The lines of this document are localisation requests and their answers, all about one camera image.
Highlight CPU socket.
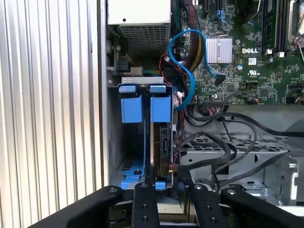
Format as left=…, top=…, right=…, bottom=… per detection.
left=286, top=0, right=304, bottom=52

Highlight black RAM slot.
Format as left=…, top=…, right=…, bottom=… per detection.
left=275, top=0, right=286, bottom=58

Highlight black PC case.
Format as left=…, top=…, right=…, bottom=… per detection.
left=96, top=0, right=304, bottom=214

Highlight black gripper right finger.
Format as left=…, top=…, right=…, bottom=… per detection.
left=179, top=165, right=304, bottom=228

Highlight metal disk bay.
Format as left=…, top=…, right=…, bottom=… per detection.
left=106, top=76, right=175, bottom=190

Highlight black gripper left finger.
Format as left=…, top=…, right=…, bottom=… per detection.
left=26, top=165, right=159, bottom=228

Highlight blue disk data wire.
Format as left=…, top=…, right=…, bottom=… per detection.
left=168, top=26, right=227, bottom=112

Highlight black board connector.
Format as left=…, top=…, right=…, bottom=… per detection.
left=203, top=99, right=225, bottom=108

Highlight hard disk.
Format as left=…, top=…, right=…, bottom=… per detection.
left=149, top=84, right=174, bottom=192

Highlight green motherboard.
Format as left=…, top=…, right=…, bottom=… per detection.
left=172, top=0, right=304, bottom=107

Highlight thin red black wires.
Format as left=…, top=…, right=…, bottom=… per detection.
left=158, top=53, right=182, bottom=167

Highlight grey perforated metal cage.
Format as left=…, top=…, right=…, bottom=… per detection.
left=179, top=133, right=300, bottom=207

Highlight thick black cable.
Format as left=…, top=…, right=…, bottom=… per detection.
left=186, top=105, right=304, bottom=138

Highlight silver power supply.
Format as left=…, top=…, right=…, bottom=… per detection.
left=106, top=0, right=172, bottom=57

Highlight empty blue disk carrier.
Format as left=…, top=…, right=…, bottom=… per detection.
left=120, top=84, right=146, bottom=190

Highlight silver finned heat sink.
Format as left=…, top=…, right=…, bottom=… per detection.
left=205, top=36, right=233, bottom=65

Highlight black disk power wire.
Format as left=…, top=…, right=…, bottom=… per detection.
left=169, top=132, right=238, bottom=178

